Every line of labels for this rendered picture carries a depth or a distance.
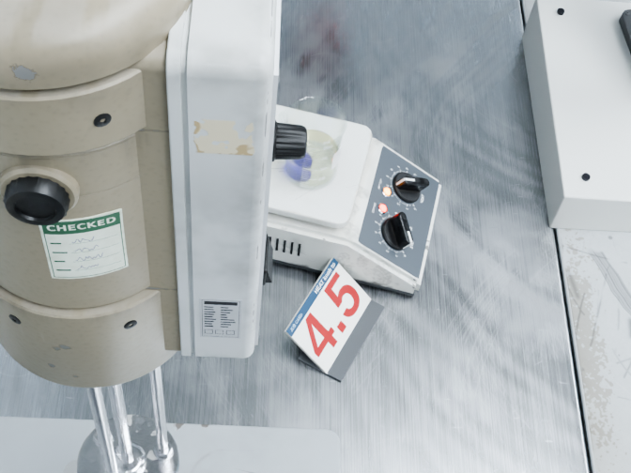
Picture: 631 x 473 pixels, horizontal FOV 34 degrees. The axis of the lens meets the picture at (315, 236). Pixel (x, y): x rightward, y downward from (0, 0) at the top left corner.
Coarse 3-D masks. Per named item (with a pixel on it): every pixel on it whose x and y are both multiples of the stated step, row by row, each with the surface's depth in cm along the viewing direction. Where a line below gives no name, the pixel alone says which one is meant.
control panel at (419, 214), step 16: (384, 160) 99; (400, 160) 100; (384, 176) 98; (416, 176) 101; (432, 192) 101; (368, 208) 95; (400, 208) 98; (416, 208) 99; (432, 208) 100; (368, 224) 95; (416, 224) 98; (368, 240) 94; (384, 240) 95; (416, 240) 97; (384, 256) 94; (400, 256) 95; (416, 256) 97; (416, 272) 96
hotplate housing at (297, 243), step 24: (360, 192) 96; (360, 216) 94; (432, 216) 100; (288, 240) 94; (312, 240) 93; (336, 240) 93; (288, 264) 98; (312, 264) 97; (360, 264) 95; (384, 264) 94; (384, 288) 98; (408, 288) 96
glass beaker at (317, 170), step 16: (288, 112) 89; (304, 112) 91; (320, 112) 91; (336, 112) 90; (320, 128) 93; (336, 128) 91; (320, 144) 87; (336, 144) 89; (288, 160) 91; (304, 160) 90; (320, 160) 90; (336, 160) 91; (288, 176) 93; (304, 176) 91; (320, 176) 92
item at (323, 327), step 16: (336, 272) 95; (336, 288) 94; (352, 288) 96; (320, 304) 93; (336, 304) 94; (352, 304) 95; (304, 320) 92; (320, 320) 93; (336, 320) 94; (304, 336) 91; (320, 336) 92; (336, 336) 94; (320, 352) 92
